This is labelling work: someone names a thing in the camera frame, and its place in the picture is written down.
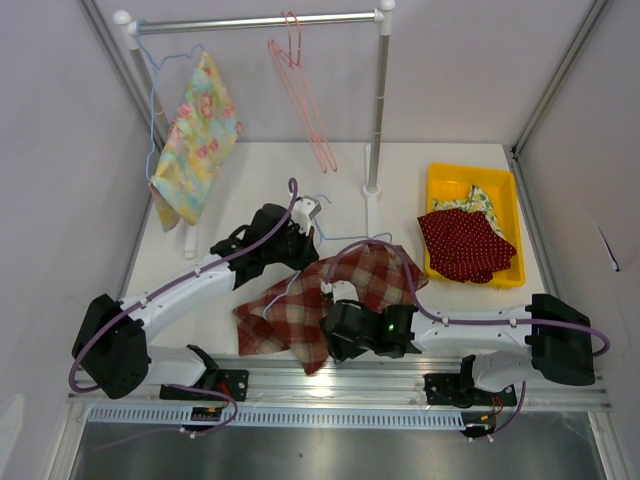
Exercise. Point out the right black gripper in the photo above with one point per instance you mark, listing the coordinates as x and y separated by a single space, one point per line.
339 349

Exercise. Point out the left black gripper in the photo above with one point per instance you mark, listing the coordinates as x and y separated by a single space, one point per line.
307 253

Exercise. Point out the blue wire hanger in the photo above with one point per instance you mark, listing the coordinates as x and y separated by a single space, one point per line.
321 197
148 70

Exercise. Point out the red plaid cloth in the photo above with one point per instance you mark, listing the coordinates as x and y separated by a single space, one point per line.
287 316

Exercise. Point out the floral pastel skirt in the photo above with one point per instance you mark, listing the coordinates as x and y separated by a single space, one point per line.
200 138

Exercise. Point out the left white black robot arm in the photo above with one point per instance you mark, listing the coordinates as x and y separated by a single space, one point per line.
114 343

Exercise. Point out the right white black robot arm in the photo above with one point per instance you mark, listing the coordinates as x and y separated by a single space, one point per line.
544 339

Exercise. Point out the red polka dot cloth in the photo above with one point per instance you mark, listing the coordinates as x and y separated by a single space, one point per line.
463 247

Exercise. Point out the yellow plastic tray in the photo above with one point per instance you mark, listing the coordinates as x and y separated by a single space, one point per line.
449 182

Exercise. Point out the green leaf print cloth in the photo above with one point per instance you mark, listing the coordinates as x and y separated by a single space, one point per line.
477 200

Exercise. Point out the white metal clothes rack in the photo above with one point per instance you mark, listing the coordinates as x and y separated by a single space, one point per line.
289 64

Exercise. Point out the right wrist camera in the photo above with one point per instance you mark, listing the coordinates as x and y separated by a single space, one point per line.
339 291

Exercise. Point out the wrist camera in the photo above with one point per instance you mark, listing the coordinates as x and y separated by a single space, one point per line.
304 211
339 291

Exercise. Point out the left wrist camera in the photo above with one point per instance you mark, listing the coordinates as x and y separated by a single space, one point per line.
304 211

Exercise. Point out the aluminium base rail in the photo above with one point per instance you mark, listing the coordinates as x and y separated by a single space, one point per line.
370 382

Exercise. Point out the white slotted cable duct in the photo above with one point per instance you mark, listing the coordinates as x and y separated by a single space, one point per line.
282 417

